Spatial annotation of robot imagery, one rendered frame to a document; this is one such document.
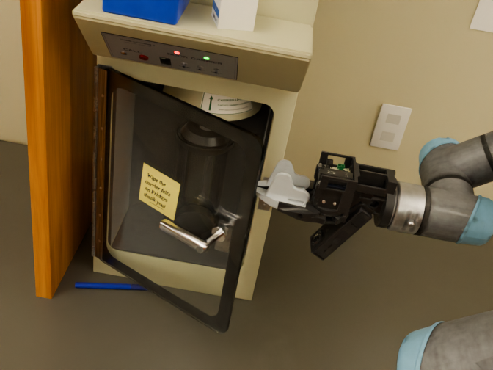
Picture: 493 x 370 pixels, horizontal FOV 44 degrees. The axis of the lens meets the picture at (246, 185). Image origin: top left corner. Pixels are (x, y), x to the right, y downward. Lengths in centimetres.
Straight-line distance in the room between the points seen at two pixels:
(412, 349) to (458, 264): 80
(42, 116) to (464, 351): 66
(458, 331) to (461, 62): 85
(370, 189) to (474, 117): 66
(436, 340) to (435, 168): 36
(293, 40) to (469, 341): 44
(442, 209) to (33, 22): 63
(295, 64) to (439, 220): 31
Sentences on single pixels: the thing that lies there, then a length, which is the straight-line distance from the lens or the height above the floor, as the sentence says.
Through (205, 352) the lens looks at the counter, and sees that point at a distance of 113.
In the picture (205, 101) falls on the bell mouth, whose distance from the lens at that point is 101.
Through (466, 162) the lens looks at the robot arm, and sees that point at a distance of 99.
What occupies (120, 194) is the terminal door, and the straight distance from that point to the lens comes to 107.
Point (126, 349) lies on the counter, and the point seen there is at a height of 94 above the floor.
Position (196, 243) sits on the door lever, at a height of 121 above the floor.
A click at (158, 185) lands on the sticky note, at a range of 99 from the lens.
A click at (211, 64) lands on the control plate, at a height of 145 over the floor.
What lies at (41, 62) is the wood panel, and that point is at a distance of 93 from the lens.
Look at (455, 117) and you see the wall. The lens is 150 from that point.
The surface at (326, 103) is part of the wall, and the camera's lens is 145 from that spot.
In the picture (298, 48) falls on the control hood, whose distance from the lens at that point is 82.
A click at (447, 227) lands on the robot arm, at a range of 93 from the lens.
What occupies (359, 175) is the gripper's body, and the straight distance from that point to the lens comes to 88.
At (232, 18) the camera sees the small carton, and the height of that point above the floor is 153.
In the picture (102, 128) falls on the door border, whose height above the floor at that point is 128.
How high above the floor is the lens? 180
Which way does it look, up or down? 34 degrees down
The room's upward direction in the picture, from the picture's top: 11 degrees clockwise
